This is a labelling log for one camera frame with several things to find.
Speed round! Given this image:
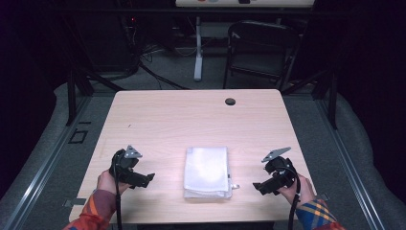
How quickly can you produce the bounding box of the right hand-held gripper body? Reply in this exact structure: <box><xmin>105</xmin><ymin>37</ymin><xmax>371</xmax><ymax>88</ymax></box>
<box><xmin>260</xmin><ymin>146</ymin><xmax>300</xmax><ymax>190</ymax></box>

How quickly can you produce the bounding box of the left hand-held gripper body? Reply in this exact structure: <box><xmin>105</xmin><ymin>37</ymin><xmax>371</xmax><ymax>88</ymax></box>
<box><xmin>109</xmin><ymin>145</ymin><xmax>151</xmax><ymax>188</ymax></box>

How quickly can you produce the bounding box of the white mesh laundry bag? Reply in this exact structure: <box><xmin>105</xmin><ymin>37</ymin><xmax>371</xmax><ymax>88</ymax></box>
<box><xmin>183</xmin><ymin>146</ymin><xmax>240</xmax><ymax>200</ymax></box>

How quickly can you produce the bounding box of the person's left hand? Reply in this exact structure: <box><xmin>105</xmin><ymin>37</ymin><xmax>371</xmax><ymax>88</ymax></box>
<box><xmin>97</xmin><ymin>170</ymin><xmax>131</xmax><ymax>196</ymax></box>

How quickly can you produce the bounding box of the person's right hand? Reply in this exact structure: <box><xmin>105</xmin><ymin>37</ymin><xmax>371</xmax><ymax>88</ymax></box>
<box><xmin>276</xmin><ymin>173</ymin><xmax>316</xmax><ymax>207</ymax></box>

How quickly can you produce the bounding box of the black metal stand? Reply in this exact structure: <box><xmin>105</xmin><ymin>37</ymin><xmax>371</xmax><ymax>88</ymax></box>
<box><xmin>281</xmin><ymin>67</ymin><xmax>340</xmax><ymax>130</ymax></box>
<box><xmin>64</xmin><ymin>61</ymin><xmax>126</xmax><ymax>127</ymax></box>

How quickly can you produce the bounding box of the black folding chair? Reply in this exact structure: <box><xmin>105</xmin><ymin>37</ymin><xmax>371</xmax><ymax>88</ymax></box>
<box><xmin>222</xmin><ymin>20</ymin><xmax>304</xmax><ymax>92</ymax></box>

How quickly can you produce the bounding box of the white desk leg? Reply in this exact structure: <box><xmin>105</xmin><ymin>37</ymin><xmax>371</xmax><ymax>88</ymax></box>
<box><xmin>192</xmin><ymin>15</ymin><xmax>205</xmax><ymax>82</ymax></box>

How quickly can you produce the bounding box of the black metal crossbar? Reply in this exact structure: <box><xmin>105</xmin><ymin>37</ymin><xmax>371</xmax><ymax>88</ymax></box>
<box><xmin>52</xmin><ymin>7</ymin><xmax>315</xmax><ymax>17</ymax></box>

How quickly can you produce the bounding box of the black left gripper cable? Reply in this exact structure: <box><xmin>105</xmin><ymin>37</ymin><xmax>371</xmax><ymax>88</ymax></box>
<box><xmin>112</xmin><ymin>149</ymin><xmax>126</xmax><ymax>230</ymax></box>

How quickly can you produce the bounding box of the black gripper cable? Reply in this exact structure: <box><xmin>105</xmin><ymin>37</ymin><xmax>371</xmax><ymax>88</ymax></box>
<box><xmin>112</xmin><ymin>149</ymin><xmax>126</xmax><ymax>230</ymax></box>
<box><xmin>278</xmin><ymin>166</ymin><xmax>303</xmax><ymax>230</ymax></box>

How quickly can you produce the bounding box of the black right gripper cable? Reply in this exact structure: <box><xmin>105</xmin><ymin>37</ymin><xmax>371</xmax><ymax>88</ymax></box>
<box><xmin>278</xmin><ymin>166</ymin><xmax>303</xmax><ymax>230</ymax></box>

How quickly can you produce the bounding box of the grey metal floor rail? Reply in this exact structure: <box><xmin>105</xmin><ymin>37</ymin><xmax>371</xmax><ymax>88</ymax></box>
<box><xmin>0</xmin><ymin>95</ymin><xmax>94</xmax><ymax>230</ymax></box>
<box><xmin>314</xmin><ymin>95</ymin><xmax>388</xmax><ymax>230</ymax></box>

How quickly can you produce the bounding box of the bundle of black floor cables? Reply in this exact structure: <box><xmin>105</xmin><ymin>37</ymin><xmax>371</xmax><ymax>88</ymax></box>
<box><xmin>127</xmin><ymin>41</ymin><xmax>192</xmax><ymax>91</ymax></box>

